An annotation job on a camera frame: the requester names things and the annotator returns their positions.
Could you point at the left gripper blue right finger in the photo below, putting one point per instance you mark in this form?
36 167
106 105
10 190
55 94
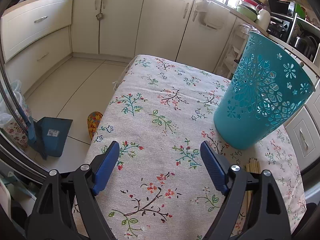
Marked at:
217 167

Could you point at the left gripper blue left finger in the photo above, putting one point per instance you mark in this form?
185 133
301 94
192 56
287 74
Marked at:
102 166

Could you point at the colourful floral slipper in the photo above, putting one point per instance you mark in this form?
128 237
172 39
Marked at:
93 122

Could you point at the floral tablecloth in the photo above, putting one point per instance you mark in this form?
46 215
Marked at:
160 114

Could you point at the blue dustpan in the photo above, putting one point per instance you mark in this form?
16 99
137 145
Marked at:
48 135

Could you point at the teal perforated plastic basket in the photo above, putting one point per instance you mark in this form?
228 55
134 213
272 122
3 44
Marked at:
267 88

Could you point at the white storage rack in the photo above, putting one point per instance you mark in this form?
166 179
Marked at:
232 53

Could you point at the white thermos jug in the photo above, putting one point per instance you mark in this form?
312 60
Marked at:
263 17

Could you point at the green bowl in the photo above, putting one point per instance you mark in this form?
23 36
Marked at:
246 12

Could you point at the black toaster oven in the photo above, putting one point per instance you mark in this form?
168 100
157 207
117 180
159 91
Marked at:
280 26

